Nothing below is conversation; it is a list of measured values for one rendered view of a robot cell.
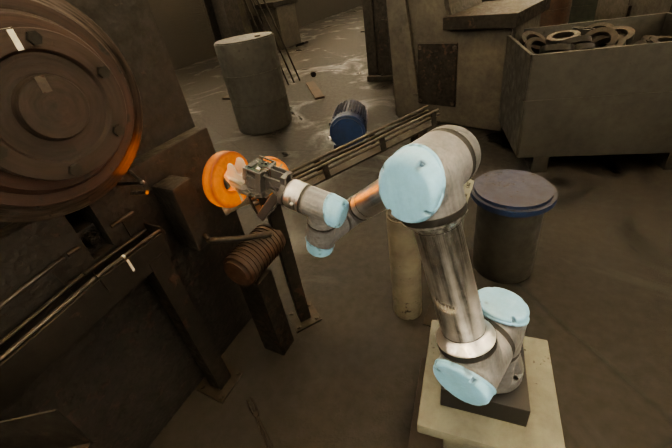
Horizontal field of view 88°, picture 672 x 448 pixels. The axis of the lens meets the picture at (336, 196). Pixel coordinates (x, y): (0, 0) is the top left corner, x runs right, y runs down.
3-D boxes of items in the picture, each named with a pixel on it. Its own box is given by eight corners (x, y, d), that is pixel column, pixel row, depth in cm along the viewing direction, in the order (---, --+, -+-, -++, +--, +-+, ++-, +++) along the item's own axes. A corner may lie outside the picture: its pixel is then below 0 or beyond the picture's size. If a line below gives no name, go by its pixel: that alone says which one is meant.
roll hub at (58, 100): (7, 205, 66) (-114, 47, 51) (134, 143, 86) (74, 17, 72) (21, 209, 64) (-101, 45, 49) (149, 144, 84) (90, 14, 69)
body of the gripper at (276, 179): (258, 153, 91) (297, 168, 88) (259, 180, 97) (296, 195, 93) (239, 167, 86) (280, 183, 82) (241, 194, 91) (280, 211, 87)
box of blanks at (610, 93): (512, 174, 229) (531, 49, 189) (492, 125, 297) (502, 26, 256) (705, 169, 204) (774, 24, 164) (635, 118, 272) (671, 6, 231)
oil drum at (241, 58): (227, 134, 373) (198, 44, 326) (260, 114, 416) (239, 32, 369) (272, 137, 347) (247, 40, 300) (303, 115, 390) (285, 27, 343)
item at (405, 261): (389, 316, 150) (381, 218, 122) (398, 295, 158) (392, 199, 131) (417, 324, 144) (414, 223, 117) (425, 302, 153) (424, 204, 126)
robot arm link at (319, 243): (347, 243, 98) (352, 214, 91) (319, 265, 91) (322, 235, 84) (327, 228, 102) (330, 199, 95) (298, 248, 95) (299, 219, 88)
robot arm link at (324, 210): (335, 238, 84) (338, 212, 78) (295, 221, 87) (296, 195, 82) (348, 219, 89) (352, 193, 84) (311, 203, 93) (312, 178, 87)
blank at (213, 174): (191, 171, 87) (201, 171, 86) (230, 140, 98) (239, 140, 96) (217, 218, 96) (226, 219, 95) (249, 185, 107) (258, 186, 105)
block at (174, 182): (177, 246, 118) (147, 185, 106) (195, 232, 124) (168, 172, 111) (200, 252, 114) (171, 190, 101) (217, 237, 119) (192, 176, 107)
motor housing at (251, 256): (256, 353, 144) (214, 255, 115) (286, 312, 159) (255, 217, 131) (282, 364, 138) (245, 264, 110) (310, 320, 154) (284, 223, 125)
